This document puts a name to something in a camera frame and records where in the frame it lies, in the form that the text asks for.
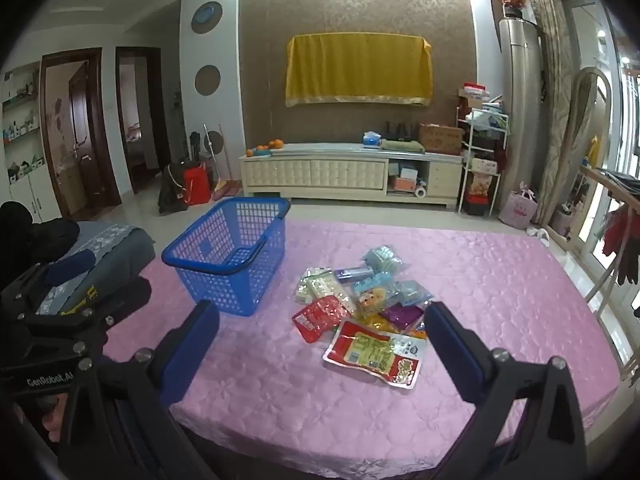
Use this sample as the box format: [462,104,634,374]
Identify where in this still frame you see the white metal rack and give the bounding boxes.
[456,92,511,216]

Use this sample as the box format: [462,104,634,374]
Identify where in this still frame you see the blue plastic basket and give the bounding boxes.
[161,196,292,317]

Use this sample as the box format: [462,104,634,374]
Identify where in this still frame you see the pink broom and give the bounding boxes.
[212,122,241,201]

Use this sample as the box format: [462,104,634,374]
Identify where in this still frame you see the standing air conditioner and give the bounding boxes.
[497,17,546,211]

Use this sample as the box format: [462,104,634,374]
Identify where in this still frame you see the large red green snack packet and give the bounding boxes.
[322,319,428,390]

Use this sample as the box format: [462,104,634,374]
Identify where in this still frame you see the small red snack packet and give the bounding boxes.
[291,295,356,343]

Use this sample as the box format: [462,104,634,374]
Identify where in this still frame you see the brown cardboard box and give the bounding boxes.
[418,123,465,156]

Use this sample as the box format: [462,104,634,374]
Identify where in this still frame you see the white tv cabinet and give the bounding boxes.
[239,142,465,211]

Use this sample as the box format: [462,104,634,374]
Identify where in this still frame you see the blue round wall plate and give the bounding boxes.
[191,1,223,36]

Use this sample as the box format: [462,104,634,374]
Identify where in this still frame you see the blue stick snack packet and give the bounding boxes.
[334,266,375,282]

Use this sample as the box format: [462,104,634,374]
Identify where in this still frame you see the clear blue candy bag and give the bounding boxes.
[387,280,435,308]
[360,245,405,281]

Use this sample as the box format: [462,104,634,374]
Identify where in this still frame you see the green folded cloth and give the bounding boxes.
[380,139,426,153]

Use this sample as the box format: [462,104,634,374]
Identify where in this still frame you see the white strip cracker packet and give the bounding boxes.
[296,266,353,308]

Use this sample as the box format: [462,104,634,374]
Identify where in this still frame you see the printed food carton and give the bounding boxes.
[467,172,501,201]

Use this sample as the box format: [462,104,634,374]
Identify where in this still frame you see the black router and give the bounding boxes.
[382,120,416,142]

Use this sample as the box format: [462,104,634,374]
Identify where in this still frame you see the yellow cloth cover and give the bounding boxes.
[285,34,433,108]

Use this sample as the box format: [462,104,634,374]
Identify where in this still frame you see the wooden arched frame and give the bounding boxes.
[565,66,613,241]

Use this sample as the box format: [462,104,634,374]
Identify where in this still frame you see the black bag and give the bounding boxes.
[157,160,191,216]

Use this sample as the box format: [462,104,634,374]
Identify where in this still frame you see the pink waste bin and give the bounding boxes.
[550,207,576,236]

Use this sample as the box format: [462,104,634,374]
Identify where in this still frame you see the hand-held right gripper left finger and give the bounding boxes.
[57,300,221,480]

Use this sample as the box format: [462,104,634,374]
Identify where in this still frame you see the dark wooden doorway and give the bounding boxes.
[115,46,172,196]

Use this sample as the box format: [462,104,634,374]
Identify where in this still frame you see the white wall shelf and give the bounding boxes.
[0,60,48,226]

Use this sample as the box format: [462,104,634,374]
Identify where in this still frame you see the person's left hand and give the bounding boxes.
[30,392,68,443]

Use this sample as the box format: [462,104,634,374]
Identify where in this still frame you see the patterned beige curtain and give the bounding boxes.
[522,0,576,228]

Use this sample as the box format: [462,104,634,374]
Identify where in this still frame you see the black red crate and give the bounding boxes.
[462,195,493,217]

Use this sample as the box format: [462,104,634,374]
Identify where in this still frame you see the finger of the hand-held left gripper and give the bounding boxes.
[22,277,153,347]
[15,249,97,313]

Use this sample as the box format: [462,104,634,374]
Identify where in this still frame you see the pink gift bag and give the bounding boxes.
[499,182,540,231]

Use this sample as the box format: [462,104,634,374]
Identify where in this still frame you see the purple snack packet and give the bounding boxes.
[380,305,426,331]

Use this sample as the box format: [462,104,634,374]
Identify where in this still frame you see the red bag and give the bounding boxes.
[182,162,213,206]

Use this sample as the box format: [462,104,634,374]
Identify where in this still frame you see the pink quilted bedspread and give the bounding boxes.
[102,217,623,466]

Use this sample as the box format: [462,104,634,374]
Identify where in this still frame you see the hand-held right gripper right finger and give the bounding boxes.
[422,301,588,480]

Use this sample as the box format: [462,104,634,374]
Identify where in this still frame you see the brown wooden door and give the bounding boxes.
[40,47,123,221]

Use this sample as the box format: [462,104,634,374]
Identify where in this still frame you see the dark red hanging clothes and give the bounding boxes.
[600,207,640,286]

